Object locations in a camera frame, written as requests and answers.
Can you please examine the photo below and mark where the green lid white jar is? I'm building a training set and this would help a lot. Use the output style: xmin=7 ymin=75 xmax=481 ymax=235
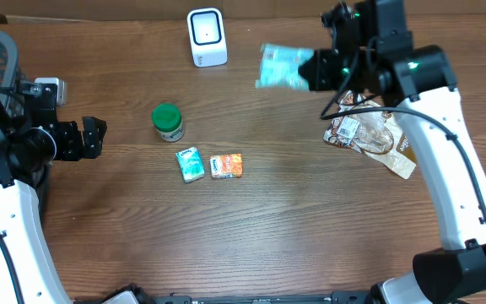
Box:
xmin=152 ymin=103 xmax=185 ymax=142

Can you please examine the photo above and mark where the teal wet wipes pack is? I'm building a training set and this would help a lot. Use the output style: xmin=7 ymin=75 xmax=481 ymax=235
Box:
xmin=255 ymin=43 xmax=314 ymax=91

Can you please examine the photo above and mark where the beige brown snack bag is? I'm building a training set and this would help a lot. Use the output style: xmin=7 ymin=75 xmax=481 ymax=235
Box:
xmin=323 ymin=111 xmax=417 ymax=179

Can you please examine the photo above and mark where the teal tissue pack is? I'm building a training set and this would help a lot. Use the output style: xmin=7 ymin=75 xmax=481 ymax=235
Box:
xmin=175 ymin=147 xmax=206 ymax=183

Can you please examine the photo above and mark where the orange tissue pack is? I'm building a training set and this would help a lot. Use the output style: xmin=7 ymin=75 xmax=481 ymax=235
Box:
xmin=209 ymin=154 xmax=243 ymax=179

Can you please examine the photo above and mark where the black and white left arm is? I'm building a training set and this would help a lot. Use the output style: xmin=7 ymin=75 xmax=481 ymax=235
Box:
xmin=0 ymin=81 xmax=107 ymax=303

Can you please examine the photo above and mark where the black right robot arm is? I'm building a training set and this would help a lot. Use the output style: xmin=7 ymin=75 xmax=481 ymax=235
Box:
xmin=299 ymin=1 xmax=486 ymax=303

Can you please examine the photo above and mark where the white barcode scanner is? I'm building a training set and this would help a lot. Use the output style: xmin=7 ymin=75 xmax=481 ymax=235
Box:
xmin=186 ymin=8 xmax=228 ymax=68

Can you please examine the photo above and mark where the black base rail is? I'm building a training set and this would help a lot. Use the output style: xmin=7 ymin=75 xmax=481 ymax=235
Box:
xmin=152 ymin=290 xmax=375 ymax=304

